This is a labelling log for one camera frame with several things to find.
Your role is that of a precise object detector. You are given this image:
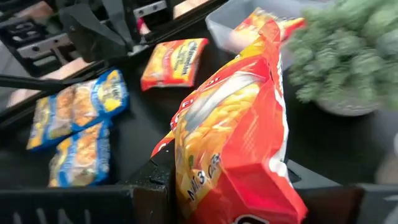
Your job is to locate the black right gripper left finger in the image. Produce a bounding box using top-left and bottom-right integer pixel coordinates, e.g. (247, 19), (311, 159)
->
(123, 145), (177, 224)

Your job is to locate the black table mat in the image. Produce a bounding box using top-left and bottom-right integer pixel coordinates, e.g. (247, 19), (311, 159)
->
(0, 18), (398, 224)

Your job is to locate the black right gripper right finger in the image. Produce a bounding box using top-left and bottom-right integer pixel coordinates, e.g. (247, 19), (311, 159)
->
(286, 159), (364, 224)

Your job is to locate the orange Maruchan ramen pack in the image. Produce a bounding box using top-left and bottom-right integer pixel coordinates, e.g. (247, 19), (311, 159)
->
(150, 19), (309, 224)
(233, 6), (307, 41)
(139, 37), (210, 92)

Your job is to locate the green artificial potted plant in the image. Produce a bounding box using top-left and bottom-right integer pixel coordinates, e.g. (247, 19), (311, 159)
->
(285, 0), (398, 118)

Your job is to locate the blue Maruchan ramen pack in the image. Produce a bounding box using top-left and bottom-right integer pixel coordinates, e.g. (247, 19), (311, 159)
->
(26, 68), (130, 152)
(48, 119), (112, 188)

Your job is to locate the clear plastic bin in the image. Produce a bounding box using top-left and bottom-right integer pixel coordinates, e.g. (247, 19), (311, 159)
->
(205, 0), (330, 71)

